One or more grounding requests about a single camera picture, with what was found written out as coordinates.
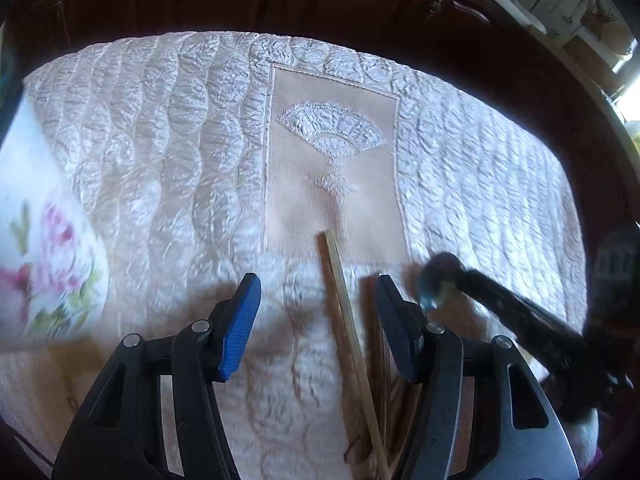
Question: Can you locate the wooden chopstick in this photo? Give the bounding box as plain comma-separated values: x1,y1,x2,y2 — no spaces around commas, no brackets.
322,229,392,480
368,274,393,464

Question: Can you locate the metal spoon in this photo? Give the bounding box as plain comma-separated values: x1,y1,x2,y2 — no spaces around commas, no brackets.
416,252,464,312

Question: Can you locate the white teal utensil holder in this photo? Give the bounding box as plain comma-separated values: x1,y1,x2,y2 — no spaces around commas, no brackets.
1,89,108,352

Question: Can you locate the cream quilted tablecloth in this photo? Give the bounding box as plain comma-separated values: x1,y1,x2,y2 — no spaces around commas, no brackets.
1,32,587,479

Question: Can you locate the wooden cutting board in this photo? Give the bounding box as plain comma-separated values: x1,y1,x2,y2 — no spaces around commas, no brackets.
562,36,620,96

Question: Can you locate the wicker utensil basket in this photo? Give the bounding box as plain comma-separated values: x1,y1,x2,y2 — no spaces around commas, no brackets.
580,0,617,39

